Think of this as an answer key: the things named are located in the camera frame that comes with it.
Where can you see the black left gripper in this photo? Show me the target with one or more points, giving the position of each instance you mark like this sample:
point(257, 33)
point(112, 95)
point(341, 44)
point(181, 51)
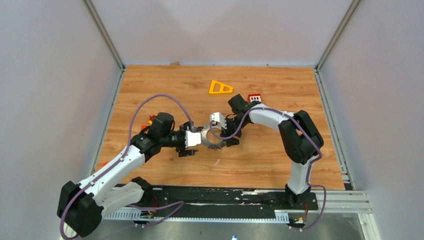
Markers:
point(185, 127)

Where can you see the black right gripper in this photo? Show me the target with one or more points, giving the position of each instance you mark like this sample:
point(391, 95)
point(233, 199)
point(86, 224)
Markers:
point(228, 132)

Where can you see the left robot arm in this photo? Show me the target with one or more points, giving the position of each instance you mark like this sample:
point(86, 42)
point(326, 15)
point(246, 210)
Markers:
point(83, 205)

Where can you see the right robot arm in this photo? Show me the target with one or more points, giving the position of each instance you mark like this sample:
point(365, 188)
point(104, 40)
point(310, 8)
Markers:
point(300, 137)

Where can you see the red toy window block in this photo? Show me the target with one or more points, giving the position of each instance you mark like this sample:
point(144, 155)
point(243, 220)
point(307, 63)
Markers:
point(255, 98)

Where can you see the toy brick car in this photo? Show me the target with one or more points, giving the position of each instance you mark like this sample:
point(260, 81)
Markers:
point(151, 119)

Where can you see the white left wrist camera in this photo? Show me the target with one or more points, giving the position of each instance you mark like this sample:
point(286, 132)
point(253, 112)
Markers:
point(192, 139)

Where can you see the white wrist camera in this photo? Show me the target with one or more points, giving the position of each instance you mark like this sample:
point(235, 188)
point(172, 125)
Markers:
point(192, 139)
point(216, 119)

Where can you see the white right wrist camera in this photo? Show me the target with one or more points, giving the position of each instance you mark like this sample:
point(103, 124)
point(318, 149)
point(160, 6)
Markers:
point(216, 119)

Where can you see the yellow triangular toy frame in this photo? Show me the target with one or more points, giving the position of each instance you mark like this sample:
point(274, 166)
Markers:
point(219, 88)

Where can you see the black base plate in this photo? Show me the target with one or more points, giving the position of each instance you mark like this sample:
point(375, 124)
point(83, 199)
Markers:
point(221, 203)

